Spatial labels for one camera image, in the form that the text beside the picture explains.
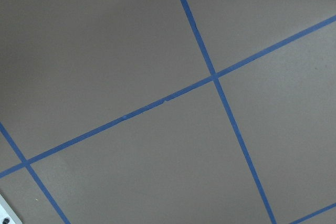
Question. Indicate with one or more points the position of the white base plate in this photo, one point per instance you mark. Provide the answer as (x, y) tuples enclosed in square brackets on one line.
[(7, 215)]

